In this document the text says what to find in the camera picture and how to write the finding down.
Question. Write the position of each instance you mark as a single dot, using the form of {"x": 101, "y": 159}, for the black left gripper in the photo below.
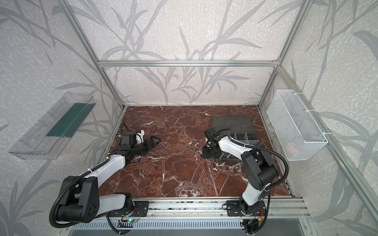
{"x": 148, "y": 147}

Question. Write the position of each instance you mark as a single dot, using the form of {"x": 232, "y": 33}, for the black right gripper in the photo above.
{"x": 205, "y": 155}

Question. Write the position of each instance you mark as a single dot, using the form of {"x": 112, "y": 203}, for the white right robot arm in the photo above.
{"x": 265, "y": 169}

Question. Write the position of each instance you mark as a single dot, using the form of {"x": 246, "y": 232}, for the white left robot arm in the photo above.
{"x": 79, "y": 200}

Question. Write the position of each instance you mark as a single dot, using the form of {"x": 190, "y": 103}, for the clear plastic organizer box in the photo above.
{"x": 240, "y": 128}

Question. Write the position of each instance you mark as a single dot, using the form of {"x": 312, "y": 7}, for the pink object in basket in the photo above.
{"x": 292, "y": 148}

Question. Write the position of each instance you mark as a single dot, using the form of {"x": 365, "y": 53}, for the aluminium rear crossbar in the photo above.
{"x": 186, "y": 63}

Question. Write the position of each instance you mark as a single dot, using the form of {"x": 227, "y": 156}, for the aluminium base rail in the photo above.
{"x": 214, "y": 207}

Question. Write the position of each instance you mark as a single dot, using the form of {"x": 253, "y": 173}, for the clear wall shelf green bottom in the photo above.
{"x": 49, "y": 136}

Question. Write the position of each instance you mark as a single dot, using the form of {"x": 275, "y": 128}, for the white wire mesh basket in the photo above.
{"x": 293, "y": 122}

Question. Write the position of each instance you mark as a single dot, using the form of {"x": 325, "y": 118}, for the aluminium frame post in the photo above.
{"x": 303, "y": 11}

